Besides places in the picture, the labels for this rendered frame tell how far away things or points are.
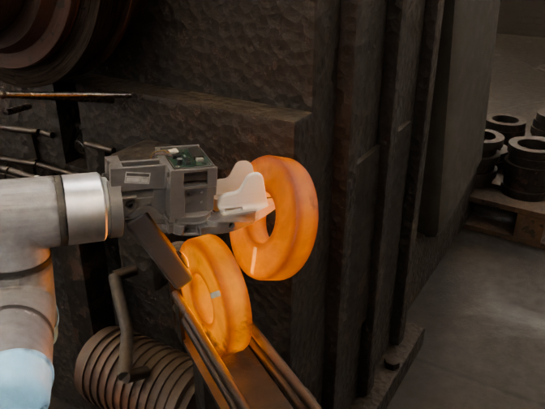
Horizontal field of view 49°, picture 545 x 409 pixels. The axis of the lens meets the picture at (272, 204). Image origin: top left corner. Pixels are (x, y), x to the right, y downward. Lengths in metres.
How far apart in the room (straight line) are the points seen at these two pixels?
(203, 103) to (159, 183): 0.33
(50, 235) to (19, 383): 0.16
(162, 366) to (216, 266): 0.28
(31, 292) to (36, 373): 0.12
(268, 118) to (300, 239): 0.27
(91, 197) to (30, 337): 0.15
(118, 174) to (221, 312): 0.20
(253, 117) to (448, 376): 1.09
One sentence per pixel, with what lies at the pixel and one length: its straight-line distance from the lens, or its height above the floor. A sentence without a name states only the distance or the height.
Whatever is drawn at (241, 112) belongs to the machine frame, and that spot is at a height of 0.87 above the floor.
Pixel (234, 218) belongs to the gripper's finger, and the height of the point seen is 0.83.
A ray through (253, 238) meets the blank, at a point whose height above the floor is 0.77.
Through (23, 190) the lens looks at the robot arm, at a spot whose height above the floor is 0.90.
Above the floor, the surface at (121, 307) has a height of 0.58.
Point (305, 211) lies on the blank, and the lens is 0.68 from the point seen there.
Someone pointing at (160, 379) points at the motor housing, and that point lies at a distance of 0.93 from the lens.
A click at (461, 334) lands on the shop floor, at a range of 1.93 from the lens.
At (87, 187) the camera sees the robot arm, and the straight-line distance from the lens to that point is 0.64.
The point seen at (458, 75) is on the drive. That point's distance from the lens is 1.66.
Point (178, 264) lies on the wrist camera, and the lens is 0.71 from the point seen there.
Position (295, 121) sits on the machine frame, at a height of 0.87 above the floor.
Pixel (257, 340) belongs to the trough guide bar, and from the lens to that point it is 0.73.
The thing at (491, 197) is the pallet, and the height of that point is 0.14.
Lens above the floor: 1.14
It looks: 26 degrees down
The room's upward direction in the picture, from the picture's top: straight up
